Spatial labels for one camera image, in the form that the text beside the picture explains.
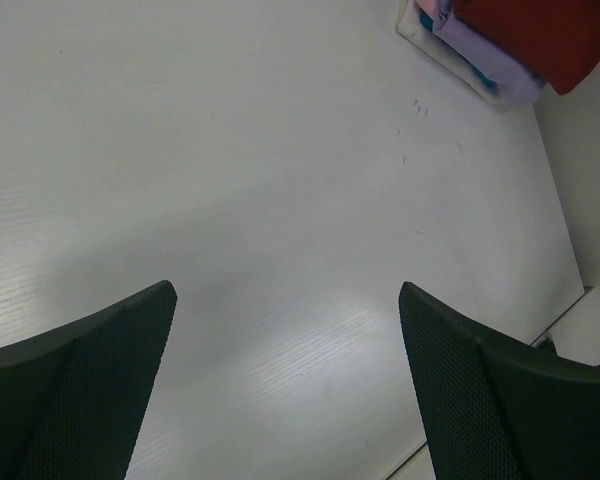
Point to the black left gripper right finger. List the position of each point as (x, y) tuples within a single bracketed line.
[(493, 407)]

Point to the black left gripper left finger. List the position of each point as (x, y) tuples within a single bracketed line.
[(73, 399)]

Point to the red t-shirt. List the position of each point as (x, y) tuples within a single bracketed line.
[(559, 40)]

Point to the folded shirts under purple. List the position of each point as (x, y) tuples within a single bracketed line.
[(409, 27)]

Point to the folded purple t-shirt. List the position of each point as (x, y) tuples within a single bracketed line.
[(519, 85)]

